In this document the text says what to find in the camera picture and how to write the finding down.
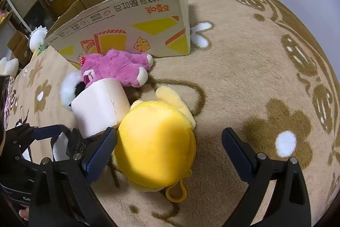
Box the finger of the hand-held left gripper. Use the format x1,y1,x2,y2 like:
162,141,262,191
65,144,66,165
66,128,90,158
33,124,66,141

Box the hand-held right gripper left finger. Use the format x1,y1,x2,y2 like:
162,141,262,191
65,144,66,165
28,127,119,227

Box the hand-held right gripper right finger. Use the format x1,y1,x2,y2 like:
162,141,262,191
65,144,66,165
222,127,311,227

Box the pale pink plush roll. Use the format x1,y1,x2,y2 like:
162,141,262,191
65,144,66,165
71,77,130,138

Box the yellow plush toy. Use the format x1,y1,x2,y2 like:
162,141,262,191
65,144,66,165
112,86,197,202

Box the printed cardboard box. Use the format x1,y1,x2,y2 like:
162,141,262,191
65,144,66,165
45,0,191,68

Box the person's left hand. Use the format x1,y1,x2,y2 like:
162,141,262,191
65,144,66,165
19,205,29,221

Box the pink patterned cloth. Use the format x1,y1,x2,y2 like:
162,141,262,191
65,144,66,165
4,77,20,121

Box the white and black plush toy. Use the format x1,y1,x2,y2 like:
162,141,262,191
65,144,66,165
60,71,87,112

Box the beige floral blanket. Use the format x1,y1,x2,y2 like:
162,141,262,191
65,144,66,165
5,0,340,227

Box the pink plush bear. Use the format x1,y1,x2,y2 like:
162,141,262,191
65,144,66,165
78,49,154,88

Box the small brown cardboard box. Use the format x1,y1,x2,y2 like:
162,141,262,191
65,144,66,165
7,30,31,66

